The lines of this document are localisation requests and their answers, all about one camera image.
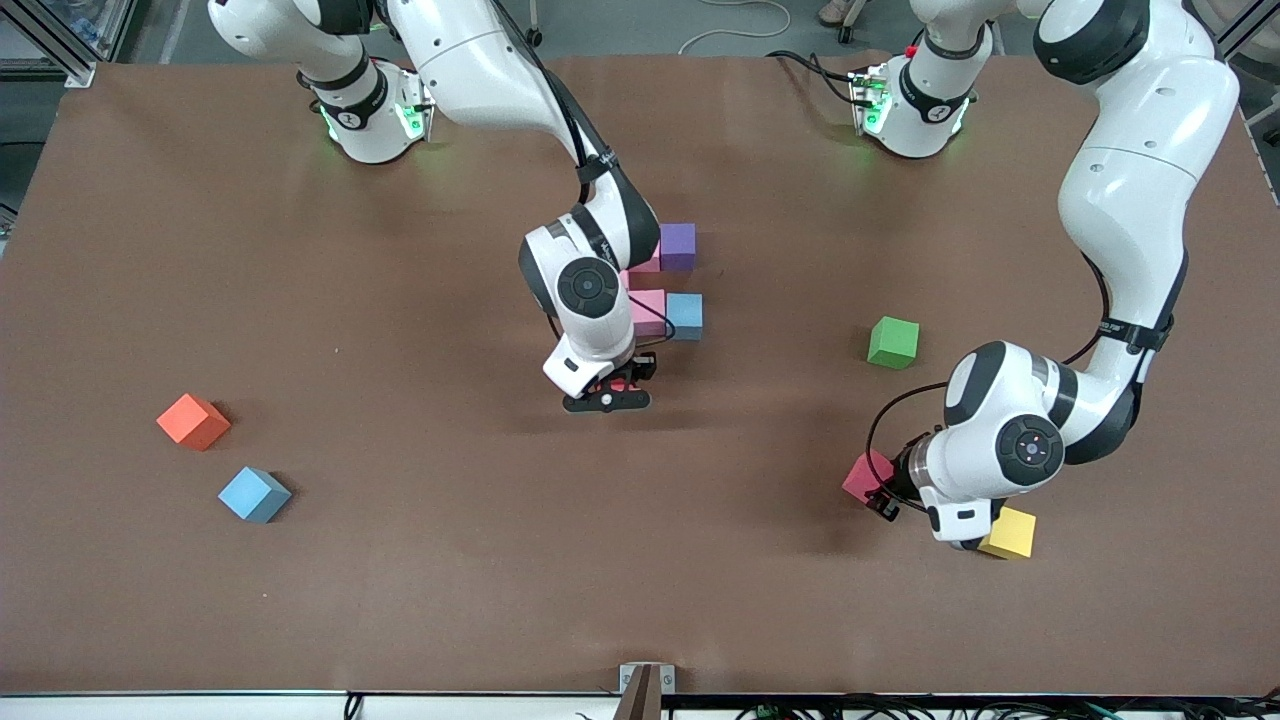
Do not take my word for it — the light blue foam cube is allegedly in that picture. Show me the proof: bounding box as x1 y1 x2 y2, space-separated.
666 292 704 342
217 466 292 525

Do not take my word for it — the yellow foam cube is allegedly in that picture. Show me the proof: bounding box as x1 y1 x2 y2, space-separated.
978 505 1038 561

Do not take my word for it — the purple foam cube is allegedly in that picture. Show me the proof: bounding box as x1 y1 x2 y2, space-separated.
659 222 698 273

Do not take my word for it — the green foam cube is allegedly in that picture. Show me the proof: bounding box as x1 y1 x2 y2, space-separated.
867 316 921 371

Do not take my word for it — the brown table mat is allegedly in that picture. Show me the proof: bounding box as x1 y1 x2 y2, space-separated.
0 52 1280 698

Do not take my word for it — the orange foam cube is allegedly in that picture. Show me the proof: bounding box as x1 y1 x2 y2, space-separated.
156 393 232 452

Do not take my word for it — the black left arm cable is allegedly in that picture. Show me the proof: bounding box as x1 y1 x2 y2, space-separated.
864 255 1113 516

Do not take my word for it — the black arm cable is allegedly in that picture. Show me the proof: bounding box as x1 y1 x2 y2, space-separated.
485 0 679 351
864 255 1113 516

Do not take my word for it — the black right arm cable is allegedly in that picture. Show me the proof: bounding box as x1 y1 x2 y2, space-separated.
485 0 679 351

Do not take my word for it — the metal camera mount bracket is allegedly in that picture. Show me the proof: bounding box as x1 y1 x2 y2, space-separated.
612 662 677 720

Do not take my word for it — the black base power cable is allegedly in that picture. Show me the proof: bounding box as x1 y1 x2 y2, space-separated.
770 48 863 101

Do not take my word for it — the white floor cable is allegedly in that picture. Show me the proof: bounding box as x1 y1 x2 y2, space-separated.
680 0 793 56

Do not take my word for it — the aluminium frame post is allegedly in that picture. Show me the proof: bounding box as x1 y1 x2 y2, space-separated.
1215 0 1280 61
0 0 98 89

